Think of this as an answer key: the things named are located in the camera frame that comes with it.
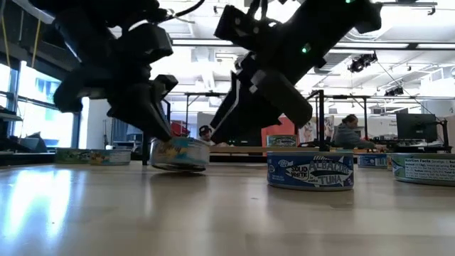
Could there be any silver air duct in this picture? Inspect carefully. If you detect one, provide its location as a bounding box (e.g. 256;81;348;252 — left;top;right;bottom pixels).
312;51;360;75

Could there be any large window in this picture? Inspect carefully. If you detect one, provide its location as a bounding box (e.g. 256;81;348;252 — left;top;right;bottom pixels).
0;62;81;149

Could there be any dark chair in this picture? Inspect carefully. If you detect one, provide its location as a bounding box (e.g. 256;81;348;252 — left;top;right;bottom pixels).
21;130;47;149

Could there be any yellow cord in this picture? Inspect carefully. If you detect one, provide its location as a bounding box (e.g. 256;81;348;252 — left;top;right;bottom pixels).
31;19;42;68
1;14;11;68

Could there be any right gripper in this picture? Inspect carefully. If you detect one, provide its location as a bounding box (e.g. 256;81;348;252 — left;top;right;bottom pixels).
210;53;314;144

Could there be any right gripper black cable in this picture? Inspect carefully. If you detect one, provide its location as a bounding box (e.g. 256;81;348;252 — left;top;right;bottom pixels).
248;0;271;21

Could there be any wooden shelf with black frame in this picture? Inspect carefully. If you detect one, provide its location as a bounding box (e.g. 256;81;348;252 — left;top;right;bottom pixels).
141;88;326;167

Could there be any red object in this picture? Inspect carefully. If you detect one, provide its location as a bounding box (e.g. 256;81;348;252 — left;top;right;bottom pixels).
170;122;191;138

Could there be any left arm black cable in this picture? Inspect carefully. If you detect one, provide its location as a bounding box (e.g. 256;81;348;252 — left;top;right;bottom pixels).
166;0;207;22

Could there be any blue cabinet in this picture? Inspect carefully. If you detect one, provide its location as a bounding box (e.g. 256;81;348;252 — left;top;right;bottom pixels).
111;117;145;144

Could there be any black background gantry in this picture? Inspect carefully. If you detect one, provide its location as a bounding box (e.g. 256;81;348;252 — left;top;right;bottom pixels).
325;94;370;142
184;91;228;131

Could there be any grey desk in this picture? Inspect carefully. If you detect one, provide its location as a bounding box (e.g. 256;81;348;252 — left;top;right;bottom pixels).
0;106;24;124

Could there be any printed white cloth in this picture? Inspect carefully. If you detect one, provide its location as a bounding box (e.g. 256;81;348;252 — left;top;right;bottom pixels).
298;115;335;143

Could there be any person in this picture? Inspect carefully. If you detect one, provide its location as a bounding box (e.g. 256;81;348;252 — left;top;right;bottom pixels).
198;124;228;147
333;113;387;150

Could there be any background work table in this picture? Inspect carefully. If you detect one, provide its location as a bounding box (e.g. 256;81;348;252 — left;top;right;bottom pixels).
365;140;452;154

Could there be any black ceiling camera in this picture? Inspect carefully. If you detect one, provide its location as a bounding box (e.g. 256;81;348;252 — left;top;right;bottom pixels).
384;85;405;97
347;52;378;74

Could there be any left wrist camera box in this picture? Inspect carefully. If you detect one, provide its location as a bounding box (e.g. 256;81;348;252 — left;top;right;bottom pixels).
115;23;174;67

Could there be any overhead light bar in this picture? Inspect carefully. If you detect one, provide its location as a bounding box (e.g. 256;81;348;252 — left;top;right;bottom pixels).
170;38;455;50

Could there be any black aluminium table frame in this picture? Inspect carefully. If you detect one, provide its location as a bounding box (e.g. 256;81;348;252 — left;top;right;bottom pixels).
0;151;360;166

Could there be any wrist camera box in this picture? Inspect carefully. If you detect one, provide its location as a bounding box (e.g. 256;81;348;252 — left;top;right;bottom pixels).
214;4;277;53
115;23;174;67

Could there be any blue label tuna can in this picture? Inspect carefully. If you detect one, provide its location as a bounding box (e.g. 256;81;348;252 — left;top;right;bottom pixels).
357;153;395;170
266;151;355;192

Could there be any teal label tuna can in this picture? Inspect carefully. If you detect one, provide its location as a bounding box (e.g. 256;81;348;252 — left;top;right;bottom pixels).
88;149;132;167
149;137;210;173

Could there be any orange cloth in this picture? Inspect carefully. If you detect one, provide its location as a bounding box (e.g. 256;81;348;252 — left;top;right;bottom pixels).
261;116;299;154

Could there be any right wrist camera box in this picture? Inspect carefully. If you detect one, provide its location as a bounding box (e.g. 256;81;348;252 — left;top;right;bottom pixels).
214;4;277;53

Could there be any black computer monitor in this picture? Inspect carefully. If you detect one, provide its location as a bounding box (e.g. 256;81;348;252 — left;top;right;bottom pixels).
396;112;439;144

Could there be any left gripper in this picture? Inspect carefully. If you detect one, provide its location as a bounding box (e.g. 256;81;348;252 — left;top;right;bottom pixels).
52;65;178;142

